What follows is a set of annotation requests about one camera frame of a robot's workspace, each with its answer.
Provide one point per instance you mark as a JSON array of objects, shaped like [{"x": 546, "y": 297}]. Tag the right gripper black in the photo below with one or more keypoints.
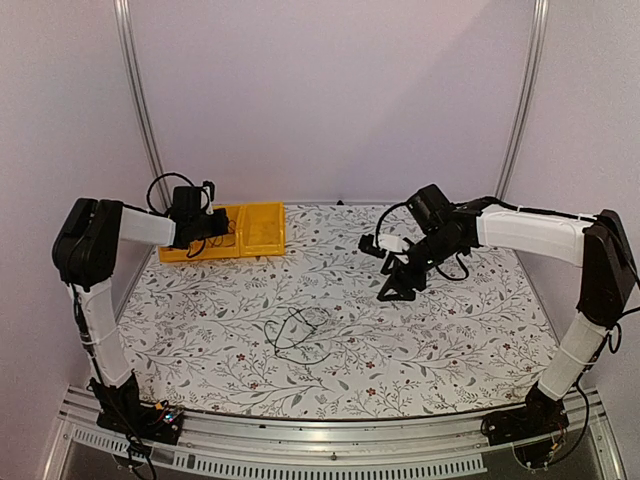
[{"x": 401, "y": 273}]

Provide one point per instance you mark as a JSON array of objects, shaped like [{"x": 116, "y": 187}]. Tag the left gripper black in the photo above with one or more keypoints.
[{"x": 223, "y": 222}]

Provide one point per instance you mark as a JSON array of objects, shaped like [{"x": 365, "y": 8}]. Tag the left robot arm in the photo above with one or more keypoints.
[{"x": 85, "y": 253}]

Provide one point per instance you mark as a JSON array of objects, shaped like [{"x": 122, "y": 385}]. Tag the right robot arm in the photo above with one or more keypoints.
[{"x": 597, "y": 244}]

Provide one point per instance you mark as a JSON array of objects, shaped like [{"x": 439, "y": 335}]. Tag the middle yellow bin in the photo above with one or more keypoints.
[{"x": 224, "y": 247}]

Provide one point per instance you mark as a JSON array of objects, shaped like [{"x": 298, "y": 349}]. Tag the yellow bin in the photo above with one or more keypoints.
[
  {"x": 224, "y": 247},
  {"x": 262, "y": 229},
  {"x": 174, "y": 255}
]

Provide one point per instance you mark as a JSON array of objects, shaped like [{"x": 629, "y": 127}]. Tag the left yellow bin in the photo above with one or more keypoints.
[{"x": 174, "y": 255}]

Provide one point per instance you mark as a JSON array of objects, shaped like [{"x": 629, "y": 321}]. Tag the right yellow bin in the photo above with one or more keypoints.
[{"x": 262, "y": 229}]

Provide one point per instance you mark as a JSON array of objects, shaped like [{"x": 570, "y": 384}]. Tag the floral tablecloth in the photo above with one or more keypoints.
[{"x": 303, "y": 335}]

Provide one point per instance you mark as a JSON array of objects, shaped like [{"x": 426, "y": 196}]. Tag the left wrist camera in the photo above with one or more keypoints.
[{"x": 207, "y": 197}]

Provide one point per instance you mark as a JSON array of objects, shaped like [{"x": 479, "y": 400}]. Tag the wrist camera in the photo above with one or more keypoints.
[
  {"x": 207, "y": 197},
  {"x": 382, "y": 244}
]

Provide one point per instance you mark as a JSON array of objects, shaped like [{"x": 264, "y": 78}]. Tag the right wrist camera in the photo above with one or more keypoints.
[{"x": 382, "y": 244}]

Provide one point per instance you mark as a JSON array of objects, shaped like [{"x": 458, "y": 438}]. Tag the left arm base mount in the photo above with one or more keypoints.
[{"x": 161, "y": 423}]

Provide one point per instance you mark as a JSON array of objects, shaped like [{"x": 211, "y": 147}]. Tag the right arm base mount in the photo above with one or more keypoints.
[{"x": 541, "y": 422}]

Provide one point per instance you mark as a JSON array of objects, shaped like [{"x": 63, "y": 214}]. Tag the front aluminium frame rail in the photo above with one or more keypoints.
[{"x": 217, "y": 446}]

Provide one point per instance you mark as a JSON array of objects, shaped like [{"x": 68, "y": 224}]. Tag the left aluminium post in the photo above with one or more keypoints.
[{"x": 133, "y": 73}]

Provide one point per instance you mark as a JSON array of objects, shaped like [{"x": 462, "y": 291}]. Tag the aluminium post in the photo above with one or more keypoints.
[
  {"x": 531, "y": 70},
  {"x": 133, "y": 73}
]

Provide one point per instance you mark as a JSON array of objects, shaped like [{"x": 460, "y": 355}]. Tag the right aluminium post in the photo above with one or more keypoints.
[{"x": 531, "y": 70}]

